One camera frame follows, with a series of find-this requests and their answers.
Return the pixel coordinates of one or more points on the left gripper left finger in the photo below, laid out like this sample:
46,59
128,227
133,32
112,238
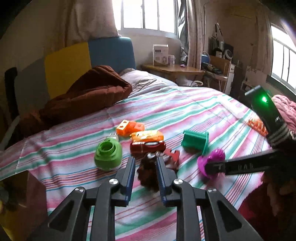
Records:
113,193

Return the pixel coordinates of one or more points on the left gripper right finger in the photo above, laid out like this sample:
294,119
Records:
201,214

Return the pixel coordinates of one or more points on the green white plug-in device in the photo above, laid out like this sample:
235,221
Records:
108,154

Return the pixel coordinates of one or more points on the brown cupcake toy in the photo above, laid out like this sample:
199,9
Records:
147,174

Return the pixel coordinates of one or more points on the red metal capsule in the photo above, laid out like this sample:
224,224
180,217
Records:
137,148

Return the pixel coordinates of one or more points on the magenta ribbed cone toy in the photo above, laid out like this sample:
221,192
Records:
217,155

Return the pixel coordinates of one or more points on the orange perforated block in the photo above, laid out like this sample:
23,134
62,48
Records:
126,127

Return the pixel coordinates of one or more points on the red puzzle piece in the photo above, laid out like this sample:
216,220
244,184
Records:
171,157

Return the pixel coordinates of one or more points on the orange yellow plastic shell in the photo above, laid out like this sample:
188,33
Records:
147,136

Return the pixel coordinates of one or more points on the green flanged tube part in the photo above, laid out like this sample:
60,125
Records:
196,140

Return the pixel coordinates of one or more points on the orange ridged clip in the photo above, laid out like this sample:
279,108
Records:
258,125

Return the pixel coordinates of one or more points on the striped bed sheet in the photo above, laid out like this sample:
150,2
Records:
186,122

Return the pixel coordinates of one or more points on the gold metal tin box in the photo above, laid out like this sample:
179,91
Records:
23,206

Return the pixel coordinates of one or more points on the brown quilted blanket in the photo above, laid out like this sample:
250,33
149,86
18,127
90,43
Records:
100,87

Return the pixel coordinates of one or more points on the grey pillow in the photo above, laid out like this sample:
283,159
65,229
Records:
143,82

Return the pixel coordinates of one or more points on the wooden bedside shelf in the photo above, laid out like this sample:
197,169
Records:
173,71

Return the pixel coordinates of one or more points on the grey yellow blue headboard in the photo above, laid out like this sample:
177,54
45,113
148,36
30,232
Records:
51,76

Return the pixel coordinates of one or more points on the white product box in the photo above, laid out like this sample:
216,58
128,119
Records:
160,54

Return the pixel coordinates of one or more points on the black rolled mat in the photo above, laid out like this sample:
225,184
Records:
9,80

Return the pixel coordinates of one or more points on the pale patterned curtain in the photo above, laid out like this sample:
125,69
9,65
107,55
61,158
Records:
87,20

